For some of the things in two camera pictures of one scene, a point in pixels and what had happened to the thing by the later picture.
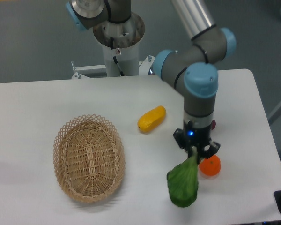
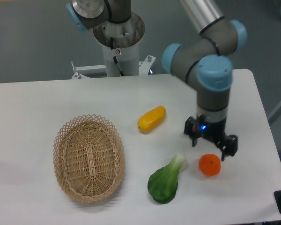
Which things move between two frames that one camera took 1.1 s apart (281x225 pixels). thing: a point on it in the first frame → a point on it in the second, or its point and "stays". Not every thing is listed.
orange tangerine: (210, 166) stays
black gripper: (191, 136) → (213, 130)
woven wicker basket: (89, 157) stays
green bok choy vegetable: (182, 181) → (162, 183)
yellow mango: (151, 118) stays
